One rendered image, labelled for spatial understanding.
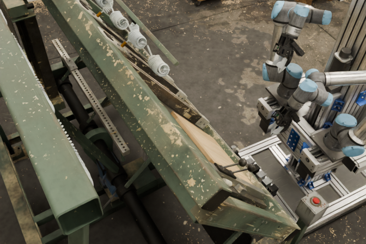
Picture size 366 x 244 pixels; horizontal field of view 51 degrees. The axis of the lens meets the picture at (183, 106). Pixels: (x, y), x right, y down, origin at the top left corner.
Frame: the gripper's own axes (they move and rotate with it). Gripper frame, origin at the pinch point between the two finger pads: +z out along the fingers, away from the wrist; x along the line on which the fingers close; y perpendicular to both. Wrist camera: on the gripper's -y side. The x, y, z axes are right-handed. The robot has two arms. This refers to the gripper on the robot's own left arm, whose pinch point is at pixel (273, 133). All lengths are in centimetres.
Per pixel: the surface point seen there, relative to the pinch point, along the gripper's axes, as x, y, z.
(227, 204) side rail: 44, 71, -8
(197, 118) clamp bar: -51, 1, 37
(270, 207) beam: 18, -19, 43
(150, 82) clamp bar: -47, 54, 9
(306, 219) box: 32, -39, 41
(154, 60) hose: -25, 74, -18
